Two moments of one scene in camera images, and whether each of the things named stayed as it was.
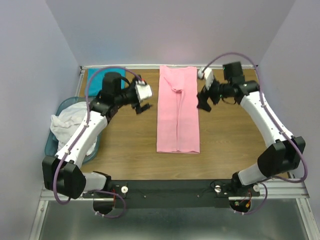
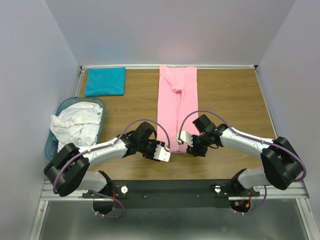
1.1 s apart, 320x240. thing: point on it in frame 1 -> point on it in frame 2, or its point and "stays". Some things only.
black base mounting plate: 175,193 stays
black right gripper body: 216,90 -> 200,144
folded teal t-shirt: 95,78 stays
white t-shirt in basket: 67,120 stays
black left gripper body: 128,97 -> 148,148
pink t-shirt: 178,120 stays
